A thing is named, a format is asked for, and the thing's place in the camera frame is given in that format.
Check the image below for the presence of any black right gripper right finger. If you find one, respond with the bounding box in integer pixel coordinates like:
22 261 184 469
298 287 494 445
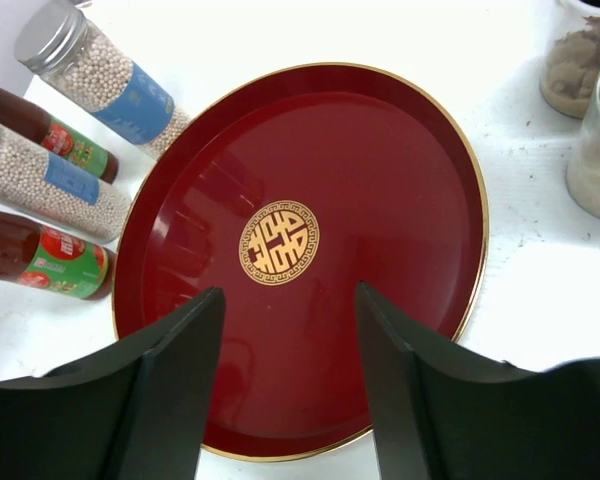
355 283 600 479

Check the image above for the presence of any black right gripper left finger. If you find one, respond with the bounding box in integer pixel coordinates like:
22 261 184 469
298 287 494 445
0 287 226 479

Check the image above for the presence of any red sauce bottle green label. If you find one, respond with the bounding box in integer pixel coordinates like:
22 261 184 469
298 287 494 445
0 88 119 184

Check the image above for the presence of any white bead jar blue label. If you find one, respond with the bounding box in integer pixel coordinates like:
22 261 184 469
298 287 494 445
14 1 192 160

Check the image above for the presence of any brown spice grinder jar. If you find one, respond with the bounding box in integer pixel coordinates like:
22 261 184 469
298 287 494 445
539 1 600 119

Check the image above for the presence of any red round tray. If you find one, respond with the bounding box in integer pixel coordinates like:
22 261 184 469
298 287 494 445
112 63 489 462

